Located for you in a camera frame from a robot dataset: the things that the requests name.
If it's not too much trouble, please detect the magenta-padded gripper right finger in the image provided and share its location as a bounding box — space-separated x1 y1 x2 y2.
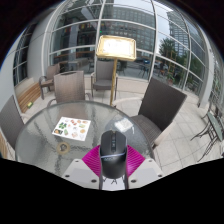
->
123 143 164 190

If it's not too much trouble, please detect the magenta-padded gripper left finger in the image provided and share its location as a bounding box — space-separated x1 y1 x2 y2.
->
61 143 104 190

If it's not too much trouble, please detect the black computer mouse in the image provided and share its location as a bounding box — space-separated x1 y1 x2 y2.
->
99 129 129 179

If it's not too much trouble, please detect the colourful printed menu card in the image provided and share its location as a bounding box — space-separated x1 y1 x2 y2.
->
51 116 92 142

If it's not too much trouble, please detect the grey wicker chair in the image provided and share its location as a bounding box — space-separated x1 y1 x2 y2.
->
130 77 188 149
90 59 119 102
38 63 62 100
0 94 27 151
48 70 92 107

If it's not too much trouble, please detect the green metal garden table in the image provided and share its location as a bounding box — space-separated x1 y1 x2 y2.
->
190 105 224 163

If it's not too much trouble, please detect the wooden slatted bench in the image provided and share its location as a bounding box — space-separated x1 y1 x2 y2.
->
14 77 43 114
0 128 9 160

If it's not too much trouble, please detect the golden menu stand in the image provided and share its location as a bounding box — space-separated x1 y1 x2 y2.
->
95 34 138 107

